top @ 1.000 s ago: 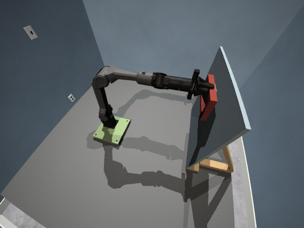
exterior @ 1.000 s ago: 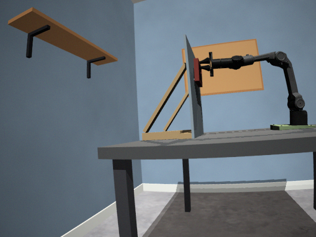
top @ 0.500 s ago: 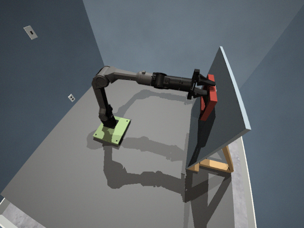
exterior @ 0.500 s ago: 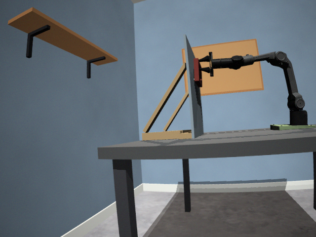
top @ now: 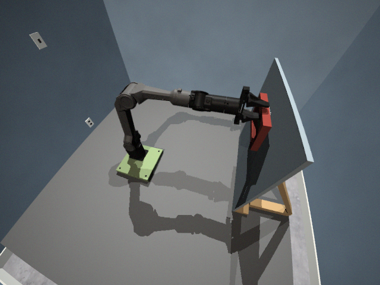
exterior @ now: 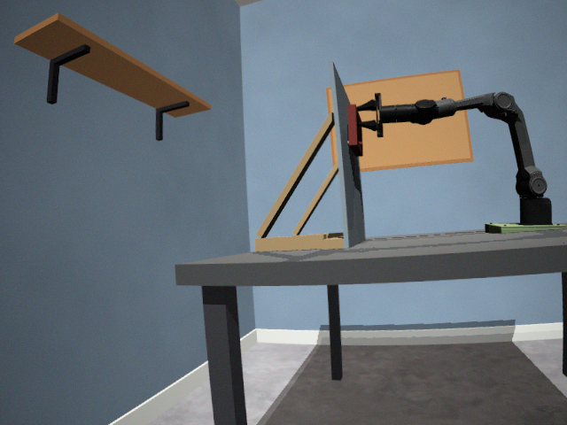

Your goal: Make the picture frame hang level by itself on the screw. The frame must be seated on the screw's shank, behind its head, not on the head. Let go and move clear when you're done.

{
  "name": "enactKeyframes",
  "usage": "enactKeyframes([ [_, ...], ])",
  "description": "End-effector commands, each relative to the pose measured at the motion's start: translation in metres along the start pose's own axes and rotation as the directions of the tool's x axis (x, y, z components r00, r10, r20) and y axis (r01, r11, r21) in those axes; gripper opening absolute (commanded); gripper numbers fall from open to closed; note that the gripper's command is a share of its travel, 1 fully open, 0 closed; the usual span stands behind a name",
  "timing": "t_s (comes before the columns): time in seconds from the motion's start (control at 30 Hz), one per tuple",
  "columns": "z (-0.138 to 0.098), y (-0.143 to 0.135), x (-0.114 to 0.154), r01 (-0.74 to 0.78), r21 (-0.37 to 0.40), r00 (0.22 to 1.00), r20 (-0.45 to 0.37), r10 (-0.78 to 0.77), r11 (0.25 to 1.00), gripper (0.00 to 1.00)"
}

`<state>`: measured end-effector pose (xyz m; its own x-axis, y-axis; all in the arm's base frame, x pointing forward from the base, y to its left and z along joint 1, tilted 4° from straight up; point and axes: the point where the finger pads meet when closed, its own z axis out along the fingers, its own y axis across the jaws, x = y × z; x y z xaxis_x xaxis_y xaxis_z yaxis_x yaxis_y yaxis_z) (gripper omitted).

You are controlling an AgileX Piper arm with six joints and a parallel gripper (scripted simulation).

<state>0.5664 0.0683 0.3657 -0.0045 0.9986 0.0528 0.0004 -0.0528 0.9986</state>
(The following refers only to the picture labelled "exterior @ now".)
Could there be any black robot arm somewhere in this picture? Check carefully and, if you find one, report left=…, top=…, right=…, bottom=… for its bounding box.
left=395, top=92, right=553, bottom=226

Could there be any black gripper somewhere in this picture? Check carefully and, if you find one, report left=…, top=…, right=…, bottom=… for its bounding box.
left=357, top=93, right=396, bottom=137

